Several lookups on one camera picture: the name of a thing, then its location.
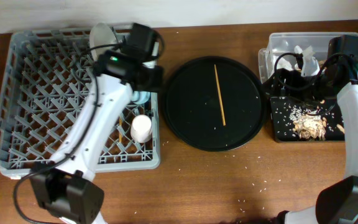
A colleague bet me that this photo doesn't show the white napkin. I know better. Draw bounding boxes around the white napkin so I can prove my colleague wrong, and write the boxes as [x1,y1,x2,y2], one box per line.
[265,45,321,80]

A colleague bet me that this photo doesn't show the grey round plate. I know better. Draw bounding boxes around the grey round plate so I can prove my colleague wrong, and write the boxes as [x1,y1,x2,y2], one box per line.
[89,22,118,61]

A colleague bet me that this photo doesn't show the light blue plastic cup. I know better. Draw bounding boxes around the light blue plastic cup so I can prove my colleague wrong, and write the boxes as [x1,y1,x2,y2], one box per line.
[131,91,151,105]

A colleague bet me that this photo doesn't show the food leftovers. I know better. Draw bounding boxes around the food leftovers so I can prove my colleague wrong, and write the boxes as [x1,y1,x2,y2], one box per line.
[282,100,344,141]

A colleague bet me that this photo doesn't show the wooden chopstick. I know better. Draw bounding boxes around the wooden chopstick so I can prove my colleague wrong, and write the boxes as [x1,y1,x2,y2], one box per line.
[214,64,226,126]
[118,118,122,143]

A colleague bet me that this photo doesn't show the pink plastic cup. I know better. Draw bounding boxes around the pink plastic cup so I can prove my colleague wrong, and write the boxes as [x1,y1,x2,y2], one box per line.
[131,114,152,143]

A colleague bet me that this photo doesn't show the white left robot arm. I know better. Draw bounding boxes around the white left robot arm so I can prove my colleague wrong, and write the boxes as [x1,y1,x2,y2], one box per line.
[22,23,165,223]

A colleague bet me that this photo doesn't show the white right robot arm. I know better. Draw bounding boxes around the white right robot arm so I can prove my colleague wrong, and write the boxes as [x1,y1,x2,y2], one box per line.
[262,33,358,223]

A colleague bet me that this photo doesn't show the grey dishwasher rack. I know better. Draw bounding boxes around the grey dishwasher rack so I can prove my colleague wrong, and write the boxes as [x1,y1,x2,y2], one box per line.
[0,28,161,179]

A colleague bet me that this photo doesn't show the black rectangular bin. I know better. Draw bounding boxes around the black rectangular bin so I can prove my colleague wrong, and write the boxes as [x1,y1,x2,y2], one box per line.
[270,96,336,142]

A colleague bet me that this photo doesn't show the clear plastic bin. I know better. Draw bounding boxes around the clear plastic bin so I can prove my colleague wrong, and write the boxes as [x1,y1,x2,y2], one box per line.
[259,32,345,95]

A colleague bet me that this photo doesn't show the round black tray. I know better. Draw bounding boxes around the round black tray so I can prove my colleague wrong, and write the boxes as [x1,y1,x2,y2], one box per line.
[161,56,267,152]

